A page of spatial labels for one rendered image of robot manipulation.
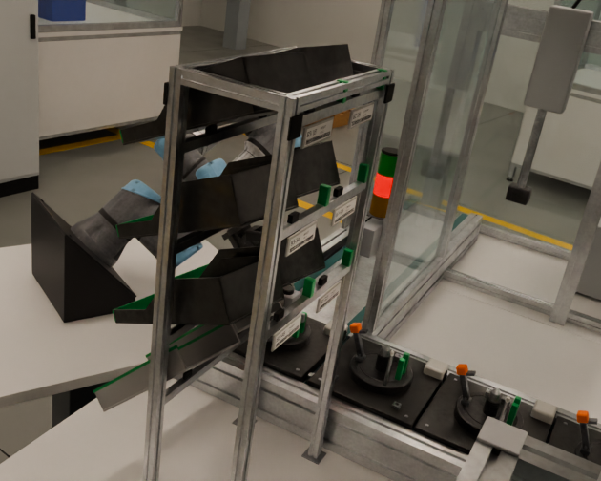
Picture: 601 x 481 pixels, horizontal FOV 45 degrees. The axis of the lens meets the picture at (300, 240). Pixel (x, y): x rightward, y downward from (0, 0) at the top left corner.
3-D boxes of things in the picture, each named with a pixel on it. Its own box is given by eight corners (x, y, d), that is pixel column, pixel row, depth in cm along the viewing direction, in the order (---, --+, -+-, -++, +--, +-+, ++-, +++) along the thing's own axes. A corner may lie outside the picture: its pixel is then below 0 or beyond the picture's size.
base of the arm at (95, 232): (64, 221, 197) (91, 196, 199) (102, 256, 206) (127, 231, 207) (78, 240, 185) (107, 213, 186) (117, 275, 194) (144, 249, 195)
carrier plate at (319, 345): (208, 345, 165) (209, 337, 164) (261, 305, 185) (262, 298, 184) (300, 385, 156) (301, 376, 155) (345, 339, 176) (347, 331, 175)
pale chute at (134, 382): (103, 412, 133) (93, 390, 133) (157, 384, 143) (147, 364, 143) (186, 371, 115) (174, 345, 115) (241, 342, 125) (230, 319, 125)
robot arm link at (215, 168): (220, 159, 170) (224, 153, 162) (243, 200, 170) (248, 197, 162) (191, 175, 168) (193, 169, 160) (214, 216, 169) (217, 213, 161)
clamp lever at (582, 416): (580, 449, 142) (575, 414, 140) (581, 444, 143) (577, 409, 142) (599, 450, 140) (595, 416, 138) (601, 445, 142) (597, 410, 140)
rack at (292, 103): (132, 517, 128) (158, 65, 96) (241, 413, 158) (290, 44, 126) (230, 574, 120) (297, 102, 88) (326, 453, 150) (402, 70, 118)
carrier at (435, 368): (306, 387, 155) (315, 338, 150) (351, 341, 175) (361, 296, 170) (410, 433, 146) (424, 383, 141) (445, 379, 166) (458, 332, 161)
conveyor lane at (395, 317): (205, 377, 169) (209, 341, 164) (352, 261, 238) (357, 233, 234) (312, 427, 158) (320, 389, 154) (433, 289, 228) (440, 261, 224)
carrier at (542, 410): (412, 434, 146) (424, 383, 141) (447, 379, 166) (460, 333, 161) (530, 486, 137) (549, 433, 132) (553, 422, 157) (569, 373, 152)
